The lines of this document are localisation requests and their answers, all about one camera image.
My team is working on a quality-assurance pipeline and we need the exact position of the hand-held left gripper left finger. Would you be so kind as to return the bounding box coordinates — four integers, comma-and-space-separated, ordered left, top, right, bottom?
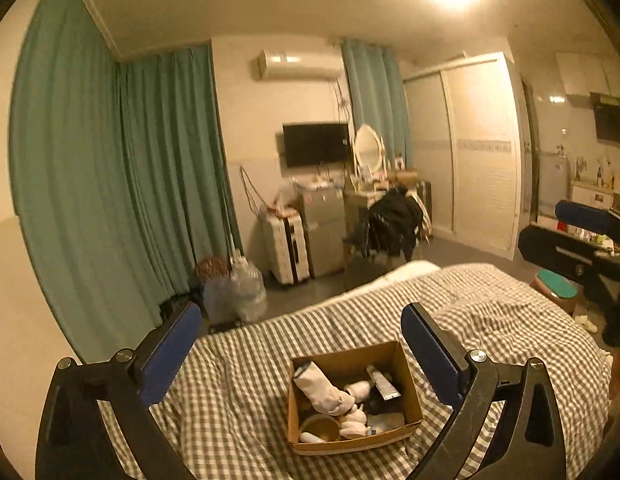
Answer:
35, 301, 203, 480

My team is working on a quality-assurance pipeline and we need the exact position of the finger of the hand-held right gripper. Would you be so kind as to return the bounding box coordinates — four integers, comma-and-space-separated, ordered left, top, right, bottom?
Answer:
518, 225, 610, 286
556, 200, 620, 248

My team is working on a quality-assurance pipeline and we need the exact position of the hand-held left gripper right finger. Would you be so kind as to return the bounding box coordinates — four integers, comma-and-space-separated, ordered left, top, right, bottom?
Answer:
401, 302, 568, 480

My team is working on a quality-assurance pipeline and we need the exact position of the white tube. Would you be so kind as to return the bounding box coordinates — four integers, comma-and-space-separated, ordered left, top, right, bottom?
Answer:
366, 366, 403, 402

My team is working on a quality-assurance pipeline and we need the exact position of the black cup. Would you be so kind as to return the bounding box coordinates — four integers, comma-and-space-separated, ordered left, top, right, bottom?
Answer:
362, 392, 391, 416

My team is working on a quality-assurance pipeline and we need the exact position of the small white bottle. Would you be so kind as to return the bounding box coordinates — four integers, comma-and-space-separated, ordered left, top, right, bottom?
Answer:
344, 381, 375, 401

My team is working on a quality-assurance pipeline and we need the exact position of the cardboard box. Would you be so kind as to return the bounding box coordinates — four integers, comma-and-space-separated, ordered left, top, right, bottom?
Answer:
287, 341, 425, 456

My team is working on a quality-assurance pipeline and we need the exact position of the white sock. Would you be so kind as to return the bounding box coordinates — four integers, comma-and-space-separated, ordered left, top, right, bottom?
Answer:
293, 360, 357, 417

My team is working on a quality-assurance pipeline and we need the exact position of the round brown tape roll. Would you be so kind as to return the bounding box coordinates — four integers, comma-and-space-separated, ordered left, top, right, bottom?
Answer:
301, 414, 341, 443

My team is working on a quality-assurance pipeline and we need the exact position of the kitchen counter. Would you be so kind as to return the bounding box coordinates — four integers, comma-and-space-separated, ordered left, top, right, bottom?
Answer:
572, 180, 615, 211

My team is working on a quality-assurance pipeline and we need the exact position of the teal stool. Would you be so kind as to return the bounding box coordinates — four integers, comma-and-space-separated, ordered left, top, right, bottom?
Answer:
530, 268, 580, 317

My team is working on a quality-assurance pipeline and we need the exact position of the clear water jug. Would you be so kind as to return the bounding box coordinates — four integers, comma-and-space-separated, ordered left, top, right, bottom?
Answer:
232, 255, 268, 323
202, 275, 238, 323

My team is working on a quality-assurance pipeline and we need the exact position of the checkered bed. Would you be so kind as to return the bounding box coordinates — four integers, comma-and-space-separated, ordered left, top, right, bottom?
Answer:
97, 261, 615, 480

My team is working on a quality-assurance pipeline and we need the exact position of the brown patterned basket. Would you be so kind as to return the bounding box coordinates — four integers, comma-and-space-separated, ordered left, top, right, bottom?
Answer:
196, 256, 231, 281

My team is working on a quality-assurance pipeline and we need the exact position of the white bed sheet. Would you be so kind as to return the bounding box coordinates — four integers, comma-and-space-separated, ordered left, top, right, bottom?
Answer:
342, 260, 441, 301

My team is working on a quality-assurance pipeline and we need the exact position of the black range hood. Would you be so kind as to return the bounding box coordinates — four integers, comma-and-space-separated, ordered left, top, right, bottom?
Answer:
590, 92, 620, 148

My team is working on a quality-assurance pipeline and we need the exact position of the white louvred wardrobe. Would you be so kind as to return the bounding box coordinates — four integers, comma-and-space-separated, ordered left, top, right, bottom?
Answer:
402, 51, 523, 261

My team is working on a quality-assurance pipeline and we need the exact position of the dark suitcase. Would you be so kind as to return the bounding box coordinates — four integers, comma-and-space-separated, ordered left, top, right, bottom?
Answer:
412, 180, 433, 233

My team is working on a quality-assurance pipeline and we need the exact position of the white kitchen cabinet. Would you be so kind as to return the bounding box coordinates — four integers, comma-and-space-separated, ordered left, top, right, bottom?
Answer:
557, 52, 620, 106

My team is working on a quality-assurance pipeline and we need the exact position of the black jacket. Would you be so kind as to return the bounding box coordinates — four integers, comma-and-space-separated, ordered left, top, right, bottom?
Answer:
367, 187, 423, 261

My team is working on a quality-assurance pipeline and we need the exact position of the white suitcase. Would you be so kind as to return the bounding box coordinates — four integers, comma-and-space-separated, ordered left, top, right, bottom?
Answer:
261, 205, 311, 286

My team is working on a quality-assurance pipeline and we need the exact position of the dressing table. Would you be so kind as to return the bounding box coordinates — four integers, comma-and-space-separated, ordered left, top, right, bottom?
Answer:
344, 187, 391, 241

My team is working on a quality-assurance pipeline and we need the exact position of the silver fridge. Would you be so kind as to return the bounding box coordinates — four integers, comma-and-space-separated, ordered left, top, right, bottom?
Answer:
296, 185, 348, 278

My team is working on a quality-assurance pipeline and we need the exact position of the wide green curtain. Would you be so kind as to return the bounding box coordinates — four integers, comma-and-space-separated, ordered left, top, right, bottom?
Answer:
9, 0, 243, 363

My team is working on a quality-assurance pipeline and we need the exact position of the oval white mirror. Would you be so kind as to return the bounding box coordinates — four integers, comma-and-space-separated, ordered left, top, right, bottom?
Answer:
354, 124, 385, 173

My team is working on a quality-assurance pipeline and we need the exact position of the narrow teal curtain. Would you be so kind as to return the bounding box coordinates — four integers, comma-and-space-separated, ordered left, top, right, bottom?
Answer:
340, 37, 415, 171

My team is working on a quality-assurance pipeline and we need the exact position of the white air conditioner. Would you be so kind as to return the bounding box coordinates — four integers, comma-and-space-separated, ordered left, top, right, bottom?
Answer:
255, 49, 345, 81

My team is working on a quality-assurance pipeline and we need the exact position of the wall cable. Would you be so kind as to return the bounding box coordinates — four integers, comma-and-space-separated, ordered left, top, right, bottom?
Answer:
240, 165, 263, 211

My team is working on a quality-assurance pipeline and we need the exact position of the black wall television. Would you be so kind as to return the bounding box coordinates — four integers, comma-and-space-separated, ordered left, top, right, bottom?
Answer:
282, 121, 351, 167

